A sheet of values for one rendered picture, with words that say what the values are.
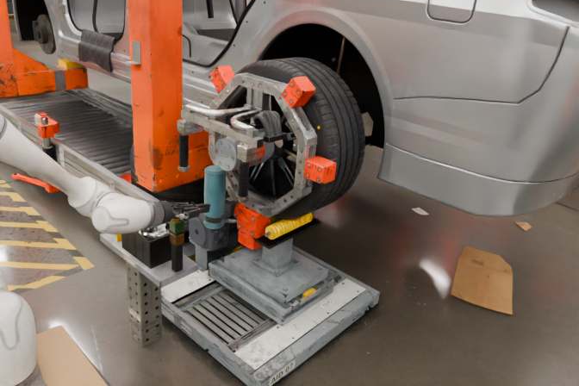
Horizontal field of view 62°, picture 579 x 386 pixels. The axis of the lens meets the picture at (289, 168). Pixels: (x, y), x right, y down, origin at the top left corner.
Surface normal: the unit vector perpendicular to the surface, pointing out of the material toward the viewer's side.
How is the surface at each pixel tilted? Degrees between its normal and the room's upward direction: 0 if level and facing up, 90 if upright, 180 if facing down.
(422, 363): 0
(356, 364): 0
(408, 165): 90
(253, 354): 0
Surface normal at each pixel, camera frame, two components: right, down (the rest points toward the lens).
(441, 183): -0.67, 0.23
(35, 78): 0.74, 0.31
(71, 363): 0.15, -0.91
